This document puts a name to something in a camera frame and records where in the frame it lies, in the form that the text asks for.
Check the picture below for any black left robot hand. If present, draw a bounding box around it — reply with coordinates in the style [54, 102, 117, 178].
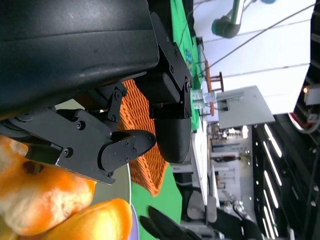
[0, 0, 194, 186]

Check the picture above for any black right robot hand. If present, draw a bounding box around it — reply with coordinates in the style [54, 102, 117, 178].
[139, 205, 204, 240]

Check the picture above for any grey round bowl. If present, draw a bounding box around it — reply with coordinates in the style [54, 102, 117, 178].
[86, 159, 133, 208]

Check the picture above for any orange white swirl bread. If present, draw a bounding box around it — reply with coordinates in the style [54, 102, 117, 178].
[0, 136, 98, 237]
[42, 198, 133, 240]

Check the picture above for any pale lavender plate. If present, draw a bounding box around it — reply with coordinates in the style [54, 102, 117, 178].
[129, 203, 140, 240]

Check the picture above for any orange wicker basket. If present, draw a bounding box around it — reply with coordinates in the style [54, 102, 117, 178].
[116, 79, 170, 198]

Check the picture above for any green tablecloth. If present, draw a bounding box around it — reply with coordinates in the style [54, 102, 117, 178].
[131, 0, 201, 226]

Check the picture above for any brown wooden stool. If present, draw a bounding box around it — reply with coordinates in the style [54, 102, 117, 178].
[204, 59, 224, 117]

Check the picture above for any grey flat board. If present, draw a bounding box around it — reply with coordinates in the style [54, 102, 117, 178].
[216, 85, 276, 130]

